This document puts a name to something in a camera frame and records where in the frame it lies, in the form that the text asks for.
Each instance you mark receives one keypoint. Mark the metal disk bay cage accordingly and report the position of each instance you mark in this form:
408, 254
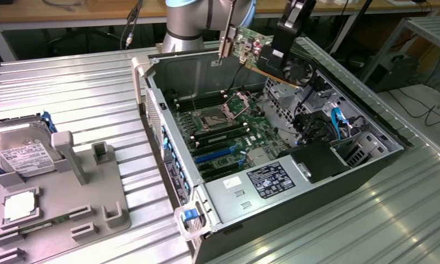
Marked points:
282, 93

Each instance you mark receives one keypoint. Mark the grey power supply with label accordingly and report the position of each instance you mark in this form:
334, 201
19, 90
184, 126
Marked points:
241, 198

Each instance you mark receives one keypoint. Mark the green RAM stick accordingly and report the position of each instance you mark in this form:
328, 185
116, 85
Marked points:
44, 225

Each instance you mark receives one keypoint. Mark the silver hard disk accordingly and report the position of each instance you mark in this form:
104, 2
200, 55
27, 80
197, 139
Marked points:
21, 154

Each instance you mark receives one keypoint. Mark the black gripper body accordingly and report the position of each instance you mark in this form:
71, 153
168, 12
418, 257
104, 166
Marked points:
300, 8

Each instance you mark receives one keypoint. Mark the green graphics card with fan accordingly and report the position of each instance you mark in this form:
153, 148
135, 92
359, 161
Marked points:
250, 37

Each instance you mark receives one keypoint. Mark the blue disk caddy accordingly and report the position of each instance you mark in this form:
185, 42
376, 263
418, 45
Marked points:
49, 123

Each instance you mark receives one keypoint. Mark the silver CPU chip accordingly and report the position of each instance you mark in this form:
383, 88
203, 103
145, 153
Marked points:
20, 206

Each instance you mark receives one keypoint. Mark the thin metal locking lever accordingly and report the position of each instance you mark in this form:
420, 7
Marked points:
193, 103

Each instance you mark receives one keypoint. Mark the black RAM stick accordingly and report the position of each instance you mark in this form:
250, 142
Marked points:
220, 138

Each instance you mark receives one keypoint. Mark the green motherboard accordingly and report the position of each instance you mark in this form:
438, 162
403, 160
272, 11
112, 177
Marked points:
256, 129

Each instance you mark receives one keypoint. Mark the blue expansion slot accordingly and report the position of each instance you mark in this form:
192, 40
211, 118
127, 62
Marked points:
213, 155

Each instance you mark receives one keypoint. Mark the metal slat shelf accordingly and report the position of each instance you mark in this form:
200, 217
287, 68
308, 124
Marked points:
432, 30

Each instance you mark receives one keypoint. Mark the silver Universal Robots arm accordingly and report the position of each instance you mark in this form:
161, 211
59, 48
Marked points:
183, 24

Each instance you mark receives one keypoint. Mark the metal socket cover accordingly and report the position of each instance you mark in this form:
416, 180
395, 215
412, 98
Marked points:
237, 104

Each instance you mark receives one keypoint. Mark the black box device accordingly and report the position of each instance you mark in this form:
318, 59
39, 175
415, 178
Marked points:
396, 74

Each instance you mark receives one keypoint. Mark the silver chipset heatsink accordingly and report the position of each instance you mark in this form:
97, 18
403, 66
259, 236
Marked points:
260, 156

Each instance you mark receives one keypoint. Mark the open grey PC case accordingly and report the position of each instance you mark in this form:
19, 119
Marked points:
279, 220

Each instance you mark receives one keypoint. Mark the CPU socket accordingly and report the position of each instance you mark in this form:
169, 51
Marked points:
212, 118

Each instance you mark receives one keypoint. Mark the wooden desk with white frame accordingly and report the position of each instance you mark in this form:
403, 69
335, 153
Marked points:
95, 11

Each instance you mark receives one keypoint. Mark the grey plastic parts rack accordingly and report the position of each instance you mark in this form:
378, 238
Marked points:
59, 198

